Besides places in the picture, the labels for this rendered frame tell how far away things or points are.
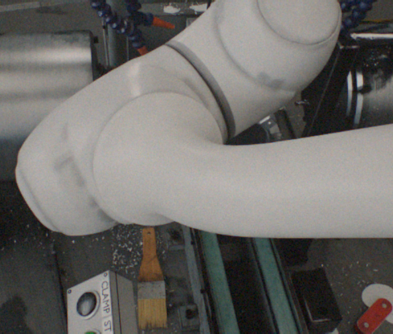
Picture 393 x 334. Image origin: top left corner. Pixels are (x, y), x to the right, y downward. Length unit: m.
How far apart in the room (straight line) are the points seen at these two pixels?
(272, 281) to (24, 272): 0.45
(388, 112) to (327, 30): 0.53
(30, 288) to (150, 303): 0.22
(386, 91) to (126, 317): 0.55
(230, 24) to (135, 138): 0.12
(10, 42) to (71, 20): 0.68
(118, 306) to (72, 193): 0.29
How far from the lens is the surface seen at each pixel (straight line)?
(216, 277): 0.85
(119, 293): 0.66
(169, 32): 0.95
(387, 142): 0.25
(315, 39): 0.40
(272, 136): 0.88
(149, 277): 0.96
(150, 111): 0.35
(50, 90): 0.79
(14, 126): 0.79
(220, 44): 0.42
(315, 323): 0.92
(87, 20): 1.52
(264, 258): 0.88
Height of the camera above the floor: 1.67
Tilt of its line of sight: 50 degrees down
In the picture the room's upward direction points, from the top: 8 degrees clockwise
